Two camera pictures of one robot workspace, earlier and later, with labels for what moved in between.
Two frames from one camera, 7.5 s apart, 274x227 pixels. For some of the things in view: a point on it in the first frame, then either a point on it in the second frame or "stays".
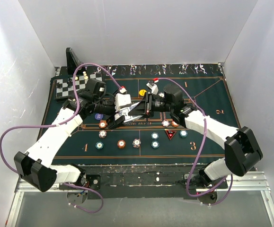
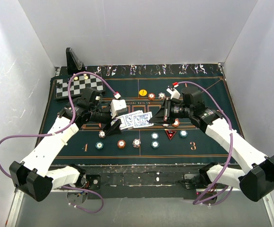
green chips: (183, 134) stays
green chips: (99, 145) stays
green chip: (154, 135) stays
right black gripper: (143, 109) → (163, 116)
